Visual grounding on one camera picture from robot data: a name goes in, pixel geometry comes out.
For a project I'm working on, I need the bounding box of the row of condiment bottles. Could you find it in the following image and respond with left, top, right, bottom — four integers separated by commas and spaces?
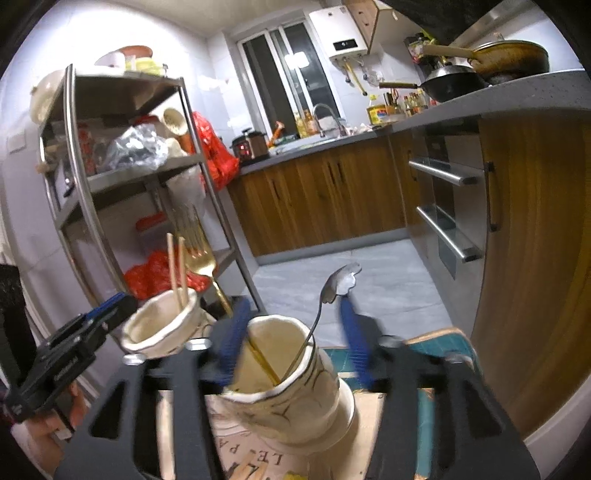
385, 89, 432, 116

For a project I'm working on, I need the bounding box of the white pot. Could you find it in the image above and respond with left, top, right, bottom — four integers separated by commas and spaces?
95, 52, 126, 71

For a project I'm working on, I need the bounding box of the crumpled red plastic bag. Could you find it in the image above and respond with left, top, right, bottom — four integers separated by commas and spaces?
124, 251, 208, 301

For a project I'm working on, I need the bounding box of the gold fork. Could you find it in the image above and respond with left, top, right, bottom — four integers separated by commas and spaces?
171, 203, 282, 386

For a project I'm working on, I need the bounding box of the white ceramic utensil holder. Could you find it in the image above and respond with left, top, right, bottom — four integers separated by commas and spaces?
121, 295, 357, 459

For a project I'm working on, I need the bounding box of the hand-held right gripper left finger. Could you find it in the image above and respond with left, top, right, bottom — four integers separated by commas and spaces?
53, 298, 252, 480

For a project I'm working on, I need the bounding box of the wooden base cabinet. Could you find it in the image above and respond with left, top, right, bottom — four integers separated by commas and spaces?
228, 134, 416, 258
471, 111, 591, 439

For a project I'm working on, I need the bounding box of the white colander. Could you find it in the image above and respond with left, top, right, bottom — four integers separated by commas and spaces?
30, 69, 65, 125

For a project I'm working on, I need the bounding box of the sliding window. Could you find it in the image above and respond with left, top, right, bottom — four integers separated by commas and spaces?
238, 21, 342, 134

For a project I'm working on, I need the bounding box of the grey kitchen countertop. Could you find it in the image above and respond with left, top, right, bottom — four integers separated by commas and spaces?
240, 69, 591, 176

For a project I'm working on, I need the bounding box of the wooden wall cabinet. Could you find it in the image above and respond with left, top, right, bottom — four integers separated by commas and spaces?
344, 0, 393, 51

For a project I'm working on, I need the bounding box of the black wok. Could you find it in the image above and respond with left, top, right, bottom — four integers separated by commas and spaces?
379, 65, 490, 103

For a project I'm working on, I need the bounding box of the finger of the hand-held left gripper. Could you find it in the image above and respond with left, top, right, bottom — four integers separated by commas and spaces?
69, 296, 125, 334
95, 293, 140, 334

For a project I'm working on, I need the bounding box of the plastic jar with red lid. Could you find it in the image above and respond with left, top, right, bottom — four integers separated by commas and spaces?
135, 213, 167, 259

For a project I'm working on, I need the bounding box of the black small appliance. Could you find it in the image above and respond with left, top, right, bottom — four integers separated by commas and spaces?
39, 119, 79, 199

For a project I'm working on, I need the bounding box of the black range hood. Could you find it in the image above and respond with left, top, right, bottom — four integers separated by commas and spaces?
385, 0, 583, 63

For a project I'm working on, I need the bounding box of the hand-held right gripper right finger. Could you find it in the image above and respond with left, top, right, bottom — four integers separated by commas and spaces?
339, 295, 541, 480

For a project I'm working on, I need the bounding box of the dark red rice cooker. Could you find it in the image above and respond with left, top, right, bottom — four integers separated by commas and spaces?
231, 128, 269, 164

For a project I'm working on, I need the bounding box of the yellow-green plastic bowl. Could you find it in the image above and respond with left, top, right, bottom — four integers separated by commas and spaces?
136, 56, 168, 77

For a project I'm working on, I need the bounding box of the clear plastic bag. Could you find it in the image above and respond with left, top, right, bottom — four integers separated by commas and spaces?
97, 124, 169, 174

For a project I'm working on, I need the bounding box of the steel kitchen faucet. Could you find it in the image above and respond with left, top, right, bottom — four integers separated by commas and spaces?
313, 104, 348, 138

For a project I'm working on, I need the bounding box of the person's left hand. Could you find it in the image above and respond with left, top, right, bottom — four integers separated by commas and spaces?
11, 381, 90, 462

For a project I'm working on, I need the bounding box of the built-in steel oven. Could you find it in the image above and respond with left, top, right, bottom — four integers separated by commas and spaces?
409, 124, 485, 280

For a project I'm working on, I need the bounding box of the silver spoon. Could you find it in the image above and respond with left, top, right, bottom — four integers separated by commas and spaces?
279, 262, 362, 381

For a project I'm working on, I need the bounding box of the brown pan with wooden handle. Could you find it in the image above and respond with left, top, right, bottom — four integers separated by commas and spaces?
422, 39, 550, 86

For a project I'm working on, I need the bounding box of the yellow cooking oil bottle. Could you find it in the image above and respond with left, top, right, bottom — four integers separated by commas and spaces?
367, 95, 389, 125

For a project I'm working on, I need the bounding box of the steel shelf rack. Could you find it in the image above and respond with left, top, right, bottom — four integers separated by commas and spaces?
34, 65, 266, 333

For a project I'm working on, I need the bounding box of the white water heater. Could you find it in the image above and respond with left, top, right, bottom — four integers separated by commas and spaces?
308, 6, 370, 61

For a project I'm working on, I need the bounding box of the cream slotted ladle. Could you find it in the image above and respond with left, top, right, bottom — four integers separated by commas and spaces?
161, 107, 190, 139

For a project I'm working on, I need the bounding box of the printed quilted table mat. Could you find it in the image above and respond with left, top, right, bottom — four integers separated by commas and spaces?
157, 329, 483, 480

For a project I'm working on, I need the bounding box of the hanging red plastic bag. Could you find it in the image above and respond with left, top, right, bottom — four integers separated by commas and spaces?
191, 111, 241, 190

